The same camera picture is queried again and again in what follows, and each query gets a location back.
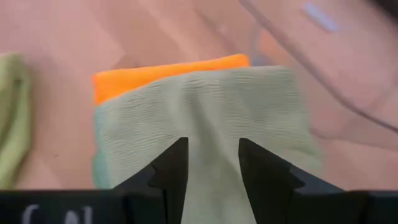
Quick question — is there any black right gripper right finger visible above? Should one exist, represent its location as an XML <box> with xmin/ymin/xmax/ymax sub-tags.
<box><xmin>238</xmin><ymin>138</ymin><xmax>349</xmax><ymax>224</ymax></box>

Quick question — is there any orange microfiber towel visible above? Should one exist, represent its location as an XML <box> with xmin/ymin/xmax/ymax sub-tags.
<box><xmin>92</xmin><ymin>53</ymin><xmax>250</xmax><ymax>105</ymax></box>

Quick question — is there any teal microfiber towel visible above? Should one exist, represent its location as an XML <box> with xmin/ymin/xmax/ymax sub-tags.
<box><xmin>92</xmin><ymin>105</ymin><xmax>108</xmax><ymax>190</ymax></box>

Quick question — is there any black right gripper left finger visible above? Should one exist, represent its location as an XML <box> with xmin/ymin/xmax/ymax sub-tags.
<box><xmin>114</xmin><ymin>137</ymin><xmax>190</xmax><ymax>224</ymax></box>

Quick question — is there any clear plastic bin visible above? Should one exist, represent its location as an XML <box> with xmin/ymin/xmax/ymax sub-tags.
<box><xmin>198</xmin><ymin>0</ymin><xmax>398</xmax><ymax>150</ymax></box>

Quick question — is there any pale green microfiber towel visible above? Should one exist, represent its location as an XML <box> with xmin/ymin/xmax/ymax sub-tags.
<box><xmin>92</xmin><ymin>65</ymin><xmax>323</xmax><ymax>224</ymax></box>

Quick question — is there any lime green microfiber towel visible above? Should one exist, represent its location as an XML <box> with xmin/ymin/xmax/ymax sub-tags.
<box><xmin>0</xmin><ymin>52</ymin><xmax>32</xmax><ymax>189</ymax></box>

